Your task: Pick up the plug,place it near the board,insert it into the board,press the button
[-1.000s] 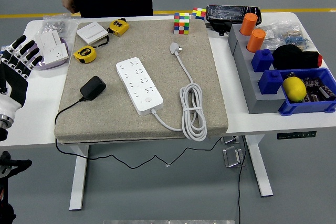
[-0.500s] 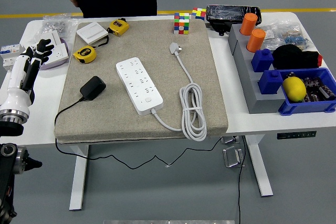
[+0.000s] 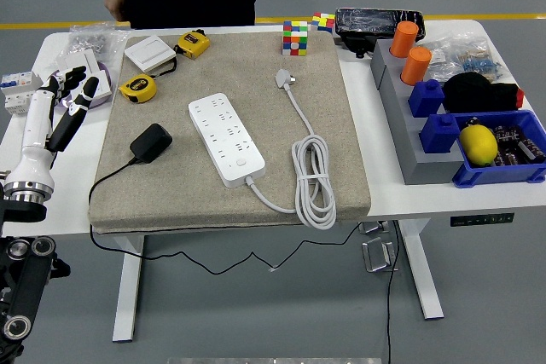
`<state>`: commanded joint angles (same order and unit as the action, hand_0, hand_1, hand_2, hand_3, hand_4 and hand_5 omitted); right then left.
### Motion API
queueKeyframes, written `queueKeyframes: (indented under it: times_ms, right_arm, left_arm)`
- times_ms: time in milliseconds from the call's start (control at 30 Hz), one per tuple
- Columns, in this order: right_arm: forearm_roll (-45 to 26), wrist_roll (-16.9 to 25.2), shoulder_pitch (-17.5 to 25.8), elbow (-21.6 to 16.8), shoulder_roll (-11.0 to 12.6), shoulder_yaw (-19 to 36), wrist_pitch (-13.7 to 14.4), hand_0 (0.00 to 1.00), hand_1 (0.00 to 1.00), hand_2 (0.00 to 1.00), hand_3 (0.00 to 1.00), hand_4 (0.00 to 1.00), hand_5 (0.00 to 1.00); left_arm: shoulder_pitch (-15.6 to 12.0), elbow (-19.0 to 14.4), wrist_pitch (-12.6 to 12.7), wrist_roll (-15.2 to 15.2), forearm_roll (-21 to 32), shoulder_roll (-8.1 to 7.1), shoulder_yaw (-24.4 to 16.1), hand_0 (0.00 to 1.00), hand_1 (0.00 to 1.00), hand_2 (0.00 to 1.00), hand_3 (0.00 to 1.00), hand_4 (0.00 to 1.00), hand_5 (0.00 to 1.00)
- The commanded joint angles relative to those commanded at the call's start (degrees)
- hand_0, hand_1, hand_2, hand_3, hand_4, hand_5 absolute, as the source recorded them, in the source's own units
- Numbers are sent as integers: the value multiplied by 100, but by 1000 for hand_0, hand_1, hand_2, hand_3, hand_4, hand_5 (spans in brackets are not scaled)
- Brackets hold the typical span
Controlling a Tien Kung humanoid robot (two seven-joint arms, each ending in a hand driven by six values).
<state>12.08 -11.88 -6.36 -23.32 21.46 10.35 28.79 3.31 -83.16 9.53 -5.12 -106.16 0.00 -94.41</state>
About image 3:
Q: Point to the black cloth with red end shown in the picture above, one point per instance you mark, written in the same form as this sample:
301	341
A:
469	91

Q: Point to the grey-brown fabric mat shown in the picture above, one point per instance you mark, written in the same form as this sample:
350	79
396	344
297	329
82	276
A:
179	202

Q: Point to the clear bag of white parts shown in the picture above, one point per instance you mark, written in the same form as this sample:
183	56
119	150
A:
441	59

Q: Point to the large Rubik's cube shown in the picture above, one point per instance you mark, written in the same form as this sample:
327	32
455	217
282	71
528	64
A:
295	38

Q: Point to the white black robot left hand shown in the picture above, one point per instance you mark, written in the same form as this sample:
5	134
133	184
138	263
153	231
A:
34	134

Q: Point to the small metal bracket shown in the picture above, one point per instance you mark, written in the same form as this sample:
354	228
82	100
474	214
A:
373	227

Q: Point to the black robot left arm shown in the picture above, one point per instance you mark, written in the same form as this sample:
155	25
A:
21	279

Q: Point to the purple bowl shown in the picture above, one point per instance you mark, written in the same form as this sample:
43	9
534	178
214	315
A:
106	78

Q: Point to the orange cylinder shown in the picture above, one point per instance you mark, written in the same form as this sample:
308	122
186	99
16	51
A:
404	38
416	65

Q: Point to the black table control panel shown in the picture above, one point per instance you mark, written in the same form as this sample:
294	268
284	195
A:
482	219

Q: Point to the clear bag of metal parts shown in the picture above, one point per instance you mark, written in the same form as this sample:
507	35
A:
91	40

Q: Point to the white circuit breaker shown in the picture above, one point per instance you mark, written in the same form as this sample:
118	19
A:
17	91

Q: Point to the grey stepped block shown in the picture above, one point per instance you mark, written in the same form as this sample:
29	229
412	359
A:
399	125

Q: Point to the flat yellow tape measure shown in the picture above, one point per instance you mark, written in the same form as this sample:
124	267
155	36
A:
138	88

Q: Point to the large metal bracket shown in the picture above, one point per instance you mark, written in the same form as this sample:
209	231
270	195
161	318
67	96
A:
377	255

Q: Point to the white power strip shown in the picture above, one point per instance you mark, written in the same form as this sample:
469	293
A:
226	138

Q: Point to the white wall socket panel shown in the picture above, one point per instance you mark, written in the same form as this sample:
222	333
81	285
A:
102	87

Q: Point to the blue plastic bin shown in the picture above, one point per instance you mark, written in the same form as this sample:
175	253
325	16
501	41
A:
490	174

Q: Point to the black wrapped box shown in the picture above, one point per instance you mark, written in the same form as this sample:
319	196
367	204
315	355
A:
367	23

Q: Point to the person's right hand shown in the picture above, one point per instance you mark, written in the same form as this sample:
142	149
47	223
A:
115	1

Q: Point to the yellow lemon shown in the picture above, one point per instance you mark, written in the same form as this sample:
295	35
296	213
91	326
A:
478	146

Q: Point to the large blue block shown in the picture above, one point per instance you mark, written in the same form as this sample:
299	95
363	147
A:
441	134

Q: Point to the white plastic panel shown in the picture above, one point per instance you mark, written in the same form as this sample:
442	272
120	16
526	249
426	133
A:
81	59

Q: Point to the white table leg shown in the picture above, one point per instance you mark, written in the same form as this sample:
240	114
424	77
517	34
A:
128	296
420	270

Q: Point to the small Rubik's cube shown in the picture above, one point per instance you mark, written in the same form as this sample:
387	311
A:
323	22

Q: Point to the boxy yellow tape measure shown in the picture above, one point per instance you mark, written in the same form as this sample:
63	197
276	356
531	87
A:
194	43

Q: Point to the clear bag of blue parts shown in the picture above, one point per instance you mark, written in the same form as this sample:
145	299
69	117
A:
473	61

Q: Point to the black power adapter plug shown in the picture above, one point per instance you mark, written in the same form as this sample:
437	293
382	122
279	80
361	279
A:
151	142

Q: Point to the white wall switch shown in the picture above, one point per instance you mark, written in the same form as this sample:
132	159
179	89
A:
147	53

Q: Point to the small blue block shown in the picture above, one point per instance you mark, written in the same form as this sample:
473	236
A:
426	99

